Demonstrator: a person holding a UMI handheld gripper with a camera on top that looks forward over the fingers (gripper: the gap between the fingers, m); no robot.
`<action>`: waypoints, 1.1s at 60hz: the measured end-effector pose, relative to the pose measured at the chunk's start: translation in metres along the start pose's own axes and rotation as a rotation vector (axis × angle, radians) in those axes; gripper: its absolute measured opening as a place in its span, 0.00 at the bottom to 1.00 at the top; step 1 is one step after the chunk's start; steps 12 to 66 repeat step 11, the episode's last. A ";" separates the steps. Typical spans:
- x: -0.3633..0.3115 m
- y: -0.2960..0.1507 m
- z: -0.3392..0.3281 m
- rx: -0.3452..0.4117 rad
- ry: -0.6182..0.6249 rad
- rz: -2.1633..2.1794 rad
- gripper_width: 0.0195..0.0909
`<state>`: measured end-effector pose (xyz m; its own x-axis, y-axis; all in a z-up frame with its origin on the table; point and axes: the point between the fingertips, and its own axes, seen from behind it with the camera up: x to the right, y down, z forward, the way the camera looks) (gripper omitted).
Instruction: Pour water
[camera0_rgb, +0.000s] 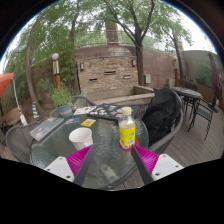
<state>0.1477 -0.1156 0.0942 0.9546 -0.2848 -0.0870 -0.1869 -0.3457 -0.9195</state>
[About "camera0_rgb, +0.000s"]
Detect round dark patio table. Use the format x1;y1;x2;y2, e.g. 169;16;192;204
171;86;204;133

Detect wooden bench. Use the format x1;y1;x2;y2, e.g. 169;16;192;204
0;105;23;126

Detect blue yellow striped cone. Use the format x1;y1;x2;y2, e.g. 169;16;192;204
31;101;40;119

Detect black laptop with stickers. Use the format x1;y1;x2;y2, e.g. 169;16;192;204
86;103;141;122

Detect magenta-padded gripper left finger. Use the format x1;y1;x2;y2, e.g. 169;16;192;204
44;144;98;188

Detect green plant in blue pot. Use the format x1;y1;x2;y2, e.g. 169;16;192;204
49;84;74;119

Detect brown globe lamp post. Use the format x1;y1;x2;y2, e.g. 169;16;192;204
51;52;63;91

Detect black metal chair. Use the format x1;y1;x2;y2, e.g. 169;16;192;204
187;96;218;141

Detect yellow card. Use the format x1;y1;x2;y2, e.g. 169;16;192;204
80;118;97;128

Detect clear bottle with yellow label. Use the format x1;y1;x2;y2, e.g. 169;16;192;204
118;106;137;150

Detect leaning brown tree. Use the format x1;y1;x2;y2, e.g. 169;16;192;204
13;6;84;116

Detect orange patio umbrella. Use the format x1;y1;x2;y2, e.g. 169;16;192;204
0;72;28;126

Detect blue and pink sticker sheet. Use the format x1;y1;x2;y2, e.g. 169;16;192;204
65;117;80;125

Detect slim orange lamp post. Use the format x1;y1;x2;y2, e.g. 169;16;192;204
172;54;181;88

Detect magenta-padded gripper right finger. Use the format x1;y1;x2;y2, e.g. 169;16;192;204
130;144;185;186

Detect grey laptop with stickers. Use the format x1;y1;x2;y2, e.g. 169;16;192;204
28;116;65;142

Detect dark forked tree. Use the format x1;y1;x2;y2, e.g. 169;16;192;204
99;0;191;87

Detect white ceramic mug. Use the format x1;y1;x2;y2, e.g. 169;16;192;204
68;126;94;151

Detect closed maroon umbrella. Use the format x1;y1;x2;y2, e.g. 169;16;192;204
208;51;222;101

